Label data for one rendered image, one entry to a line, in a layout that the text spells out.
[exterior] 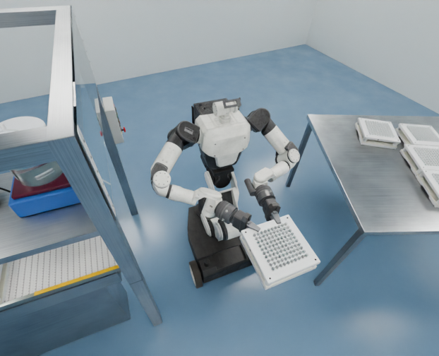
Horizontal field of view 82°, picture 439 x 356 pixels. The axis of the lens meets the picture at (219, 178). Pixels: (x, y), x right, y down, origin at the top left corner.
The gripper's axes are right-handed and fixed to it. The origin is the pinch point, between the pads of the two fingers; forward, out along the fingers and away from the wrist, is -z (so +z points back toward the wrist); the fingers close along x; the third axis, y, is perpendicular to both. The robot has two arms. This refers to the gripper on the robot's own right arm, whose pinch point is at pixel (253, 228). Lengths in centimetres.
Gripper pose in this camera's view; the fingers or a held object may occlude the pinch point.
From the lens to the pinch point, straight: 116.0
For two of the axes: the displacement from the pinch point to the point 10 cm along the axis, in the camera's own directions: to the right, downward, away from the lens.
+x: -0.4, 6.9, 7.2
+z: -8.1, -4.5, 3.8
